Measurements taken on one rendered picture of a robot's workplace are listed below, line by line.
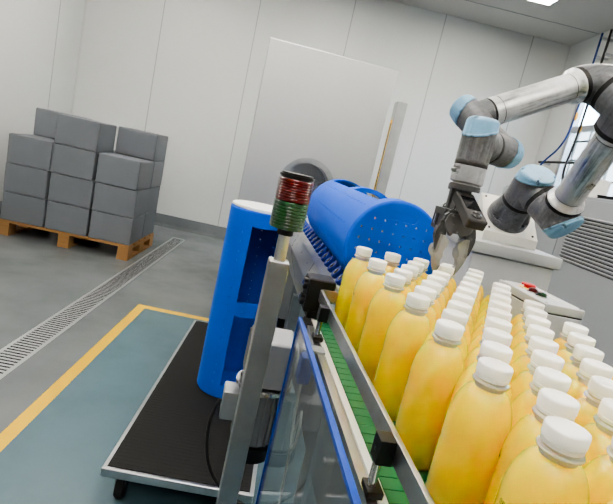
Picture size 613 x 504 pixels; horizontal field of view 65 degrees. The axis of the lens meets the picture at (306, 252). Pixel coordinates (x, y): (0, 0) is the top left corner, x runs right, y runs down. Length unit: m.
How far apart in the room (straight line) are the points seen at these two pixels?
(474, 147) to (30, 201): 4.42
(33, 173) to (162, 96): 2.33
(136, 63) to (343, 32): 2.64
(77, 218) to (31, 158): 0.65
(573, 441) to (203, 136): 6.33
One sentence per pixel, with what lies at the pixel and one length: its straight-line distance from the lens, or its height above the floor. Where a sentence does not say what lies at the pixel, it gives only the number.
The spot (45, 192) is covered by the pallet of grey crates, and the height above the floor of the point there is 0.47.
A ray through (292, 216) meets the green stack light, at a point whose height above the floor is 1.19.
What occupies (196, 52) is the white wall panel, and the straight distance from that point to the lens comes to 6.76.
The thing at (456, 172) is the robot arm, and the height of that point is 1.33.
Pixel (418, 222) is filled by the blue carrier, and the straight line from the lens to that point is 1.40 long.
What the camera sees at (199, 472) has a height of 0.15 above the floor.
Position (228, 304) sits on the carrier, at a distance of 2.18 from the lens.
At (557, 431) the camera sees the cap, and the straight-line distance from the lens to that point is 0.50.
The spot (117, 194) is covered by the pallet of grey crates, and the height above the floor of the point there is 0.59.
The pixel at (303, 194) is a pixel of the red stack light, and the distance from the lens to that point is 0.85.
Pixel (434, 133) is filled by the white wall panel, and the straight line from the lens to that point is 6.76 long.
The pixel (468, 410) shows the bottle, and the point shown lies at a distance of 0.60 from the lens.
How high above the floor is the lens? 1.29
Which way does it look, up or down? 11 degrees down
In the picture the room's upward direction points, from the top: 13 degrees clockwise
